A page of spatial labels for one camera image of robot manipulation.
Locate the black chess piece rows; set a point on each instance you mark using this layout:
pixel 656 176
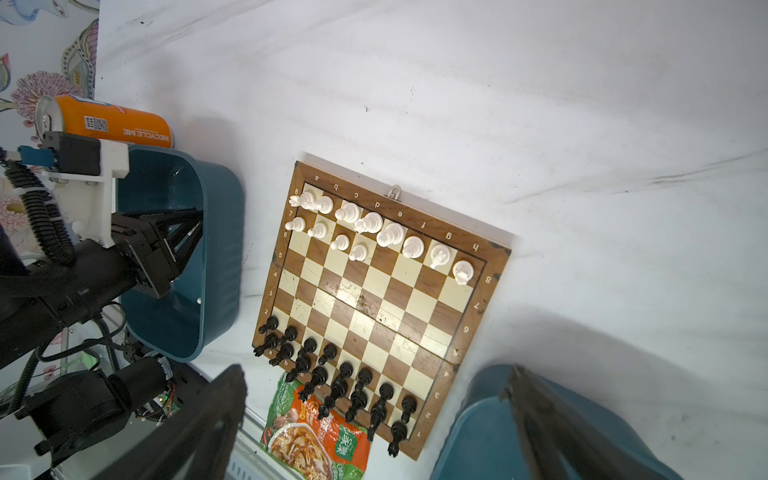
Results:
pixel 339 388

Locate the white chess piece row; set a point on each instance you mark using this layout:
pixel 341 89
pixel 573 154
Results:
pixel 387 233

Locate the teal plastic bin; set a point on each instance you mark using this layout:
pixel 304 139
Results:
pixel 483 442
pixel 203 301

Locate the right teal plastic bin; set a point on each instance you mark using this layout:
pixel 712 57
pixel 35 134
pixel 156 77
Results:
pixel 483 442

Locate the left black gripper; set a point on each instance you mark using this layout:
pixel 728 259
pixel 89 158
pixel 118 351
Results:
pixel 151 250

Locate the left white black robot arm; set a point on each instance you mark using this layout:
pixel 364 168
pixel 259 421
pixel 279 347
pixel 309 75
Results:
pixel 81 409

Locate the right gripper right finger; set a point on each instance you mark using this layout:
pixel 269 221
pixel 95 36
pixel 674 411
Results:
pixel 555 438

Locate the orange soda can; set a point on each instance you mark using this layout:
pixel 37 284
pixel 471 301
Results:
pixel 90 118

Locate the wooden chess board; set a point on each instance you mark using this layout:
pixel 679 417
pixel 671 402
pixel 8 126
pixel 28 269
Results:
pixel 402 306

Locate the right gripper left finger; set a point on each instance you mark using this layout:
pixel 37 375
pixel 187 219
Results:
pixel 197 441

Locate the white pawn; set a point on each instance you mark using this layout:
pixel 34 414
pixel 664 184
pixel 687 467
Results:
pixel 320 230
pixel 297 224
pixel 340 243
pixel 358 252

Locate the instant noodle snack packet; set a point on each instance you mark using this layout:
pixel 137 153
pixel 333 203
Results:
pixel 327 448

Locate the left teal plastic bin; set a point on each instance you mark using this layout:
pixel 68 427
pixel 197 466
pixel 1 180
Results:
pixel 203 301

